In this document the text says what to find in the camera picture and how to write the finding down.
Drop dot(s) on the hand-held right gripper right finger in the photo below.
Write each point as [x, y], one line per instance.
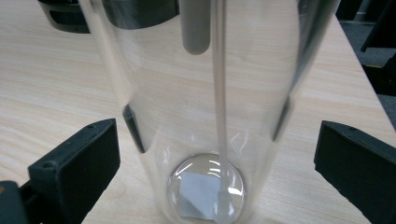
[358, 165]

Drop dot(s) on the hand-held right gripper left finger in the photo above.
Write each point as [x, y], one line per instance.
[77, 161]

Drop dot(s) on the tall clear glass cup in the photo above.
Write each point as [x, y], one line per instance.
[174, 102]

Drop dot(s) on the clear glass stirring rod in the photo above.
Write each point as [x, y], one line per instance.
[219, 93]

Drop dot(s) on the dark furniture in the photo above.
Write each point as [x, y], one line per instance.
[381, 71]

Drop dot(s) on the grey round-ended cylinder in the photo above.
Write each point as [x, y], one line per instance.
[195, 28]

